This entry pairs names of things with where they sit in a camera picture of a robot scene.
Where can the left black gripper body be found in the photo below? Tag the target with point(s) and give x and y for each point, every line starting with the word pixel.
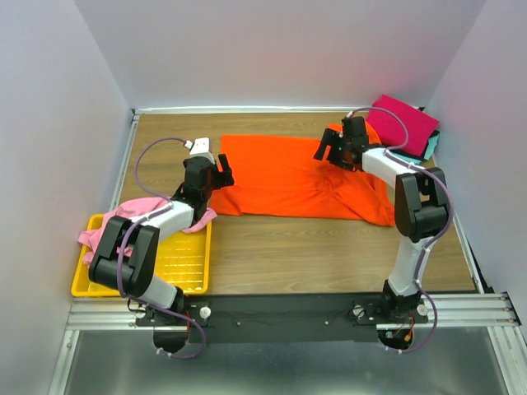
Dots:
pixel 214 182

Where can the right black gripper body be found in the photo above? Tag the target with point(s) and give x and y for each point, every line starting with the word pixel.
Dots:
pixel 344 146

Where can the orange t shirt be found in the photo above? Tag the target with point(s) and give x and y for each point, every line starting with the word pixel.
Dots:
pixel 279 176

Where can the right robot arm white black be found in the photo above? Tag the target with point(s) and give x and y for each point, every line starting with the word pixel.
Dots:
pixel 422 208

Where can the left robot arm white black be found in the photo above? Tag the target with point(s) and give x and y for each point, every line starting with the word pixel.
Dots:
pixel 125 257

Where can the folded magenta t shirt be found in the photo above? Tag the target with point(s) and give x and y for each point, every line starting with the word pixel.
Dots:
pixel 422 128

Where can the folded teal t shirt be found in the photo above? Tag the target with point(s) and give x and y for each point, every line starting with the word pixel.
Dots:
pixel 416 158

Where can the yellow plastic tray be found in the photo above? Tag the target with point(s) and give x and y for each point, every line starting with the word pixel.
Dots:
pixel 182 260

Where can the pink t shirt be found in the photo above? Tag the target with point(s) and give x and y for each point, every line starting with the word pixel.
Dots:
pixel 129 209

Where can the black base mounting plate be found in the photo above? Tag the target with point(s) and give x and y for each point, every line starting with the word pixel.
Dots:
pixel 283 318

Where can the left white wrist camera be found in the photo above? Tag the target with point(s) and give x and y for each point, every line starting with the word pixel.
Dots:
pixel 200 147

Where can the aluminium frame rail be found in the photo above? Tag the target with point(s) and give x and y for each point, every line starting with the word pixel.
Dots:
pixel 454 311

